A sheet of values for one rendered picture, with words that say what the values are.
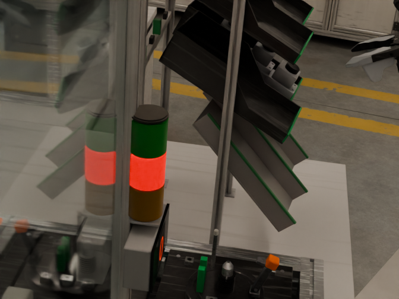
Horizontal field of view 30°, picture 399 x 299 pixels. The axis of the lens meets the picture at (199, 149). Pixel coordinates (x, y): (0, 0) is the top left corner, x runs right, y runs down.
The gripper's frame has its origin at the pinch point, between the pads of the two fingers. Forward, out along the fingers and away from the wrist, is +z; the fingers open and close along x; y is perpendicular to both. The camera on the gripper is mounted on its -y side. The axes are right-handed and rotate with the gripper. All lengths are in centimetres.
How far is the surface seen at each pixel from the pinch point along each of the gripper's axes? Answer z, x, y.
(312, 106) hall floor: 86, 254, 104
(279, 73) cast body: 14.2, -4.5, -0.8
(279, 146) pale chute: 23.3, 6.4, 19.8
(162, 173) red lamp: 15, -63, -9
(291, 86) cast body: 12.7, -4.2, 2.6
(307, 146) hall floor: 80, 204, 107
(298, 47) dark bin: 6.2, -13.9, -7.8
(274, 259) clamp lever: 13.4, -41.1, 19.9
